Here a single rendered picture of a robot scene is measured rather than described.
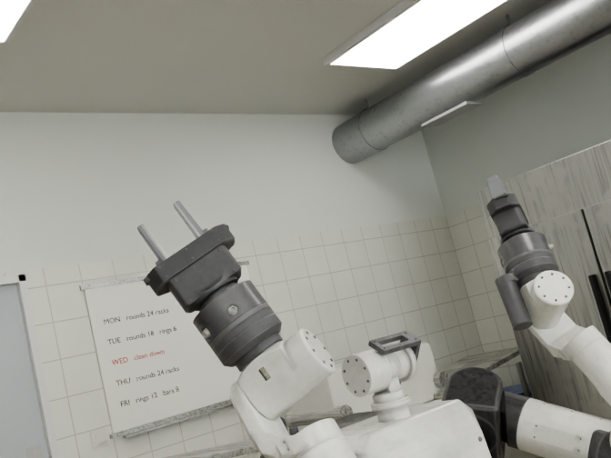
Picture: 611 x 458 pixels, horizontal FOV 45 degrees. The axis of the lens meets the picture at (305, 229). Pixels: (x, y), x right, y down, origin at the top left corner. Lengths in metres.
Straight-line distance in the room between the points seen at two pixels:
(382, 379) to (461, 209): 5.01
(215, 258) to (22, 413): 3.23
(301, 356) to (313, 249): 4.29
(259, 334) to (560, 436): 0.60
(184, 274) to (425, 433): 0.46
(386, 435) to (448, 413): 0.14
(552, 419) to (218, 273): 0.65
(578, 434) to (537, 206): 3.47
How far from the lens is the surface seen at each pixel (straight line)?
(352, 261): 5.35
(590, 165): 4.49
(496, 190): 1.40
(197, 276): 0.90
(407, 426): 1.14
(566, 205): 4.58
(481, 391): 1.32
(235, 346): 0.87
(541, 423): 1.30
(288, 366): 0.87
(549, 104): 5.65
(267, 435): 0.87
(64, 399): 4.12
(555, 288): 1.28
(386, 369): 1.15
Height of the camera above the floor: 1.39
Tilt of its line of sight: 8 degrees up
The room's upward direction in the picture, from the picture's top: 14 degrees counter-clockwise
